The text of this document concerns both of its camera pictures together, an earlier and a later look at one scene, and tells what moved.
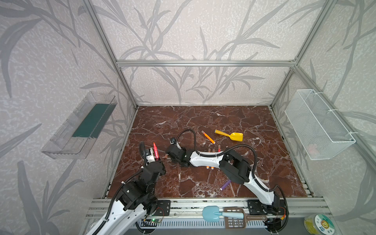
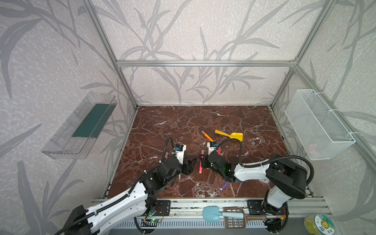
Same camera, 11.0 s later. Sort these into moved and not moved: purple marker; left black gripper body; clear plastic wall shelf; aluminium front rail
Moved: left black gripper body
Not moved: aluminium front rail; clear plastic wall shelf; purple marker
